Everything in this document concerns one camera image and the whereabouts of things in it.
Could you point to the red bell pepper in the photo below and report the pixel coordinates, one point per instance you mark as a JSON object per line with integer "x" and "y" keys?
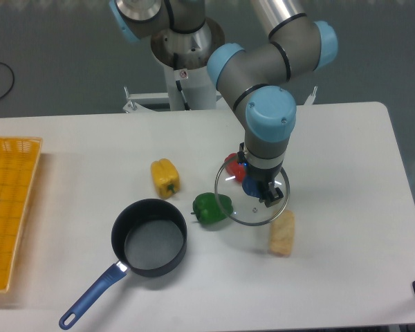
{"x": 233, "y": 168}

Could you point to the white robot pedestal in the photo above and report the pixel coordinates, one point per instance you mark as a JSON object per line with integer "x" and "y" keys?
{"x": 198, "y": 63}

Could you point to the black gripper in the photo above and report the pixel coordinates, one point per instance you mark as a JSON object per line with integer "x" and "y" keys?
{"x": 263, "y": 171}

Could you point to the green bell pepper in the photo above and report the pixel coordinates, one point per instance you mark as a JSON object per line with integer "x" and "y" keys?
{"x": 209, "y": 209}

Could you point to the yellow bell pepper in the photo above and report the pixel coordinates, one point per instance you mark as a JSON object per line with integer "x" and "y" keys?
{"x": 165, "y": 178}

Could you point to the yellow plastic basket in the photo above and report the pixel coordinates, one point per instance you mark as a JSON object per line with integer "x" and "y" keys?
{"x": 19, "y": 158}

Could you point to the black saucepan blue handle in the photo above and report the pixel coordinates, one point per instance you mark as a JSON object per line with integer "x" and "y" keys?
{"x": 149, "y": 238}

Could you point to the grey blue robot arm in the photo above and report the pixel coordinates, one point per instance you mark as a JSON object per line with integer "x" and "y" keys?
{"x": 269, "y": 115}

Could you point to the glass lid blue knob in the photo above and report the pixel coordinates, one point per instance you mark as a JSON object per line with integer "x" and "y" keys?
{"x": 245, "y": 198}

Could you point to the bread loaf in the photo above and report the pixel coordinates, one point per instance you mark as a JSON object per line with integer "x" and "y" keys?
{"x": 282, "y": 234}

